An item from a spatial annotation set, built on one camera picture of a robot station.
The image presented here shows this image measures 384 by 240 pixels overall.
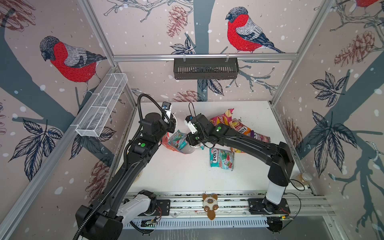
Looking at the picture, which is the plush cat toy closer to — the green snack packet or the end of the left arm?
the green snack packet

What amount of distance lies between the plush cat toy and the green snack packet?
0.56 feet

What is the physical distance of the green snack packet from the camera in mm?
871

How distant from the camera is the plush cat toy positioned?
0.73 metres
